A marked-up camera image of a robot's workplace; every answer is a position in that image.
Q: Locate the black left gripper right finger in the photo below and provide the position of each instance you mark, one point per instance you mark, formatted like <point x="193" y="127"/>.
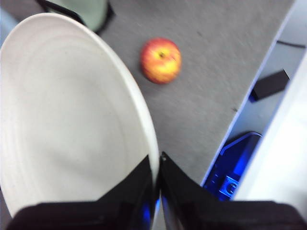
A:
<point x="216" y="215"/>

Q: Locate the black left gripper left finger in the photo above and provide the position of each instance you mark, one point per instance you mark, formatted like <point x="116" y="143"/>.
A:
<point x="96" y="215"/>

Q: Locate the cream yellow plate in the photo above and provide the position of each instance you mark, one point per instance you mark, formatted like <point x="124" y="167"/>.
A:
<point x="72" y="107"/>

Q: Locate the red yellow apple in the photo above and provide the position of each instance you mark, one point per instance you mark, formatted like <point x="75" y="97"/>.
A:
<point x="160" y="61"/>

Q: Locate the black plate rack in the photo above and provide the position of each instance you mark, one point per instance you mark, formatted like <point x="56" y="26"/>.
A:
<point x="108" y="16"/>

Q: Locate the green plate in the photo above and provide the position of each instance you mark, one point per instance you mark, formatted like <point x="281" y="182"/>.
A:
<point x="93" y="12"/>

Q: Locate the black rectangular block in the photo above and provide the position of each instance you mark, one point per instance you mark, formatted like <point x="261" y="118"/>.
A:
<point x="271" y="85"/>

